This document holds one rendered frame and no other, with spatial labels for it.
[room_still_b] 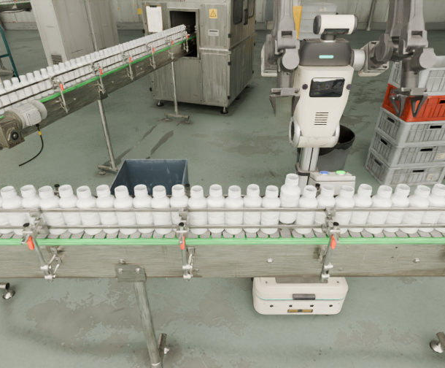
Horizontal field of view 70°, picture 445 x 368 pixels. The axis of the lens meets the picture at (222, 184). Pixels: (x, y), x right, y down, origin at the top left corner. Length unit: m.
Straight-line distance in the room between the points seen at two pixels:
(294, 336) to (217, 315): 0.46
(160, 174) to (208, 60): 3.12
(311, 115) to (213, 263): 0.81
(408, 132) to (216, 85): 2.56
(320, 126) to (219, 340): 1.27
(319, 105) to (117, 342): 1.64
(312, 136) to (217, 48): 3.14
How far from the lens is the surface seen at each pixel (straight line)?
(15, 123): 2.27
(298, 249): 1.10
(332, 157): 2.64
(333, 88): 1.51
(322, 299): 2.01
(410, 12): 1.41
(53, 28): 6.84
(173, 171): 1.63
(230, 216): 1.01
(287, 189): 0.99
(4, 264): 1.34
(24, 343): 2.27
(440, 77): 3.16
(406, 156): 3.36
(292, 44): 1.24
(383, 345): 2.17
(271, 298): 1.92
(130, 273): 1.19
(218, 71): 4.59
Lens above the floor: 1.72
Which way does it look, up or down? 33 degrees down
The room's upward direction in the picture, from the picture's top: straight up
